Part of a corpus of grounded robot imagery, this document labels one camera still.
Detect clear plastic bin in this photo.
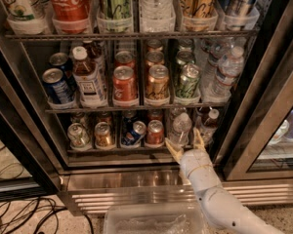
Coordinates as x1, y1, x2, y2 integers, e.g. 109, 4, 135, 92
104, 203, 209, 234

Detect green can shelf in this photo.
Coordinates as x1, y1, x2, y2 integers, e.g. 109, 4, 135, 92
176, 63, 200, 98
67, 123, 91, 149
100, 0, 132, 32

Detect red can bottom shelf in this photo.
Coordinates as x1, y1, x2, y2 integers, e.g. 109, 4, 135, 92
146, 120, 164, 145

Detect white 7up can top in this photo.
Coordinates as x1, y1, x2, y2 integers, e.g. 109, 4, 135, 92
2, 0, 45, 21

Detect fridge glass door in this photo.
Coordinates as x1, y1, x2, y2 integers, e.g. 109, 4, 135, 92
0, 32, 63, 203
213, 0, 293, 181

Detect orange can bottom shelf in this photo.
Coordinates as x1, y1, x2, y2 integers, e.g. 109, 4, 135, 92
94, 122, 114, 148

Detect gold can middle shelf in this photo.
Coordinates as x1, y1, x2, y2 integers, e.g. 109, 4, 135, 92
146, 64, 169, 102

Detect clear water bottle top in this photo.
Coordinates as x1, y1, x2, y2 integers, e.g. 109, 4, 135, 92
139, 0, 176, 33

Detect tea bottle bottom shelf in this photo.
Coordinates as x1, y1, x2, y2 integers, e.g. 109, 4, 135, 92
195, 109, 220, 145

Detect black floor cables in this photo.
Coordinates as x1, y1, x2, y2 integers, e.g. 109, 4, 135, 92
0, 143, 95, 234

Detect red coke can middle shelf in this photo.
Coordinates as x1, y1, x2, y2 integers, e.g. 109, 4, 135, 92
113, 65, 137, 101

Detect gold can top shelf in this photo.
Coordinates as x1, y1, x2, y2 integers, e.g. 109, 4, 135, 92
179, 0, 217, 32

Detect green can middle shelf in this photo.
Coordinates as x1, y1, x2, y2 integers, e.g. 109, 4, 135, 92
176, 63, 200, 98

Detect blue can middle shelf front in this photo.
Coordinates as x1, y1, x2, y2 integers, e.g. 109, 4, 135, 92
42, 68, 73, 104

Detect tea bottle middle shelf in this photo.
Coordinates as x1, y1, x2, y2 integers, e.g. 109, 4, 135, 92
72, 46, 106, 108

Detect green can top shelf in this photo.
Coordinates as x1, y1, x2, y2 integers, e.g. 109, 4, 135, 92
100, 0, 132, 32

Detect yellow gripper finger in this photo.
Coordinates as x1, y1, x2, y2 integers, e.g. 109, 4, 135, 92
165, 138, 184, 163
193, 128, 206, 151

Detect green can bottom shelf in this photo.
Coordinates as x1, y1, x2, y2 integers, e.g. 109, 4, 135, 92
67, 123, 91, 149

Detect fridge glass door left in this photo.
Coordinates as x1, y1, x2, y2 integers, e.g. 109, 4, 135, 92
0, 32, 63, 203

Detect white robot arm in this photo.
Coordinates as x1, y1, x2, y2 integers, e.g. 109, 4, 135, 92
165, 128, 283, 234

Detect blue pepsi can bottom shelf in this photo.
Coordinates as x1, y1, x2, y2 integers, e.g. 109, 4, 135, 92
121, 121, 147, 146

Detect tea bottle shelf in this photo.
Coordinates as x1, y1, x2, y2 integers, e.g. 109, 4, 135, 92
72, 46, 106, 108
195, 109, 220, 145

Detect clear water bottle bottom shelf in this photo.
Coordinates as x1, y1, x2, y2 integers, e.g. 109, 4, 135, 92
168, 112, 192, 146

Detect water bottle middle shelf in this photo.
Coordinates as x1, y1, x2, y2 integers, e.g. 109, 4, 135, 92
211, 46, 244, 98

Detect dark can top shelf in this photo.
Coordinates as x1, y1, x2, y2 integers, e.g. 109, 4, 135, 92
216, 0, 259, 31

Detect fridge glass door right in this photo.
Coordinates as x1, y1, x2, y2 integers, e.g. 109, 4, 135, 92
213, 0, 293, 181

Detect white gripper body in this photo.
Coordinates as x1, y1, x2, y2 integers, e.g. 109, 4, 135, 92
180, 148, 222, 192

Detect gold can shelf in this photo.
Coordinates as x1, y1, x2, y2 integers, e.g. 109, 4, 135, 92
146, 64, 169, 102
179, 0, 217, 32

